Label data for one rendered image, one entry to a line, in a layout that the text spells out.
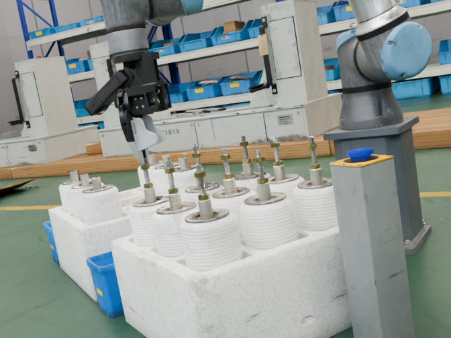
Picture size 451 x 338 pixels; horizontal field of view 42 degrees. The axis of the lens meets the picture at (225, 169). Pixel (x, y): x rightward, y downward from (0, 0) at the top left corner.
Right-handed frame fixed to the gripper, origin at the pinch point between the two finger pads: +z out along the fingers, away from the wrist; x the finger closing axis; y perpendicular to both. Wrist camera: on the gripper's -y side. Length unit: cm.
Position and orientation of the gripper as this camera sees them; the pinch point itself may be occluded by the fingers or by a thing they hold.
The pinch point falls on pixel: (139, 157)
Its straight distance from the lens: 119.0
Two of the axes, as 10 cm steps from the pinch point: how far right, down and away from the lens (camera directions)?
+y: 9.5, -1.1, -3.0
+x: 2.7, -2.0, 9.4
